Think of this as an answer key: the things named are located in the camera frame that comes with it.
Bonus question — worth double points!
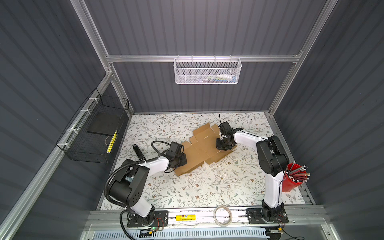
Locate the white wire mesh basket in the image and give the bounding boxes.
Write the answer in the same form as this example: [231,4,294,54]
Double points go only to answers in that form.
[173,58,243,85]

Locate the black flat pad in basket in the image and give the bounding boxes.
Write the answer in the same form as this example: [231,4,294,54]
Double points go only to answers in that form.
[87,113,125,137]

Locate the red pencil cup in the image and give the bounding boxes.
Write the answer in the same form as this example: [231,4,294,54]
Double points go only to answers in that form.
[282,163,311,193]

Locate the black marker on table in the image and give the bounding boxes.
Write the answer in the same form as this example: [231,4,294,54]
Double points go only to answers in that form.
[133,144,146,161]

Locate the items in white basket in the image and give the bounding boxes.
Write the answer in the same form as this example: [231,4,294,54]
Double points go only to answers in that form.
[199,74,238,84]

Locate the black corrugated cable hose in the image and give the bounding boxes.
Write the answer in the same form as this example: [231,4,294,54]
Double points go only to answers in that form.
[103,140,175,240]

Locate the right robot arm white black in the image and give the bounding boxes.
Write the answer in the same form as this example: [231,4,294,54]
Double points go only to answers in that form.
[216,122,289,209]

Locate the clear tape roll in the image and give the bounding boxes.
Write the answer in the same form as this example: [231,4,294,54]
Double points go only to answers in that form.
[213,205,233,228]

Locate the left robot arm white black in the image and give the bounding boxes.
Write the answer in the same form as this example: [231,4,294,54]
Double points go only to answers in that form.
[104,141,187,221]

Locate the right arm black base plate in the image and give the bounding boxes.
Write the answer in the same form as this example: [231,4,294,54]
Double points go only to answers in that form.
[246,206,289,224]

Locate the brown cardboard paper box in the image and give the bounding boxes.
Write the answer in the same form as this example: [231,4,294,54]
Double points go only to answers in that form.
[175,123,233,176]

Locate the black wire mesh basket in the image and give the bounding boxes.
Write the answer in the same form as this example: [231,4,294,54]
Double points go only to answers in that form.
[57,91,130,164]

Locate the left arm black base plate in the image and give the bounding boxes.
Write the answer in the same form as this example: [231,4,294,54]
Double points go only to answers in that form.
[126,210,169,228]

